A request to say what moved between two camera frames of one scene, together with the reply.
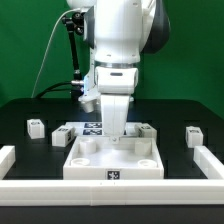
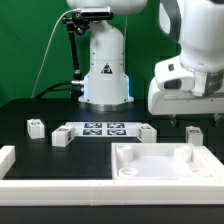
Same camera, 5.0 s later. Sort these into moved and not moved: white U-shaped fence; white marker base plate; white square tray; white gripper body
Moved: white gripper body; white square tray
Not moved: white marker base plate; white U-shaped fence
